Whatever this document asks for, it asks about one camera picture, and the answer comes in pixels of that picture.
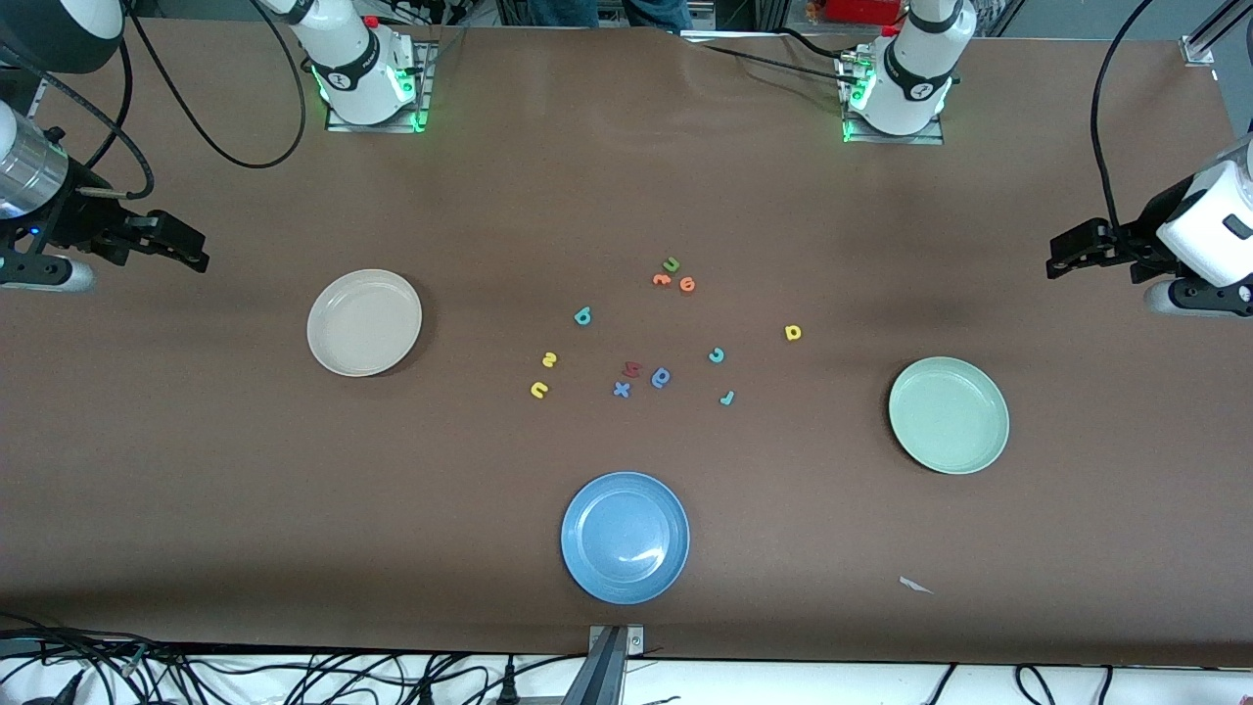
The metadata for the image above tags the beige brown plate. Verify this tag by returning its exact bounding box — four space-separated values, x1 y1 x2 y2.
306 268 424 379

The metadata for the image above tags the light green plate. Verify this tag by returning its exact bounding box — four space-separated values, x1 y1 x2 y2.
888 355 1011 476

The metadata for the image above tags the red box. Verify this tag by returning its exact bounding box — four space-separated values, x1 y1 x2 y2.
825 0 904 26

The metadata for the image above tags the person in blue jeans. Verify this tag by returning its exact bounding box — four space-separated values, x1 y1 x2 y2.
527 0 694 35

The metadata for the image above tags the blue plate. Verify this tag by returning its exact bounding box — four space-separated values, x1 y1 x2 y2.
560 471 691 606

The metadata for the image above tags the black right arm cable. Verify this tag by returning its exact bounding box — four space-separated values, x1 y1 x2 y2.
0 0 307 200

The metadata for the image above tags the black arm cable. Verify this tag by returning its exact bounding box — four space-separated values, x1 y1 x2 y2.
1090 0 1156 236
0 0 307 200

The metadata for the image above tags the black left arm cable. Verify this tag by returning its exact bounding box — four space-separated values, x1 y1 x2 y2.
1090 0 1156 236

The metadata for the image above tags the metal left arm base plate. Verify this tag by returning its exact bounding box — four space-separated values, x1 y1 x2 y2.
840 49 946 146

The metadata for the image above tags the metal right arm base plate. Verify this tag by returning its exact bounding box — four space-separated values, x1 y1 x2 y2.
326 39 433 133

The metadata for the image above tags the black table cable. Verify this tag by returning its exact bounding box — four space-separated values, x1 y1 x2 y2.
776 27 862 60
700 43 849 79

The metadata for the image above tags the black floor cable bundle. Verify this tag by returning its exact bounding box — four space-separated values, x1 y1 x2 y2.
0 612 588 705

